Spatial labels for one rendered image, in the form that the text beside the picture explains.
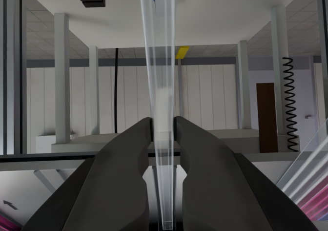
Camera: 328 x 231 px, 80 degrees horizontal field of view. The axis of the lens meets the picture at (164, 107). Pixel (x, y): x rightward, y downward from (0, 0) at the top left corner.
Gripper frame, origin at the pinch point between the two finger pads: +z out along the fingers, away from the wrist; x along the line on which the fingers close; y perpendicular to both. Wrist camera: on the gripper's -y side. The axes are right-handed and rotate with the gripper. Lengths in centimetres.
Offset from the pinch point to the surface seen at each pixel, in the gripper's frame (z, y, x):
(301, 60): 310, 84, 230
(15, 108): 27.3, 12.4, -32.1
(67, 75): 46, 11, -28
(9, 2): 39, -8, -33
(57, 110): 39, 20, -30
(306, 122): 258, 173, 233
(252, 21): 62, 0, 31
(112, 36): 69, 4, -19
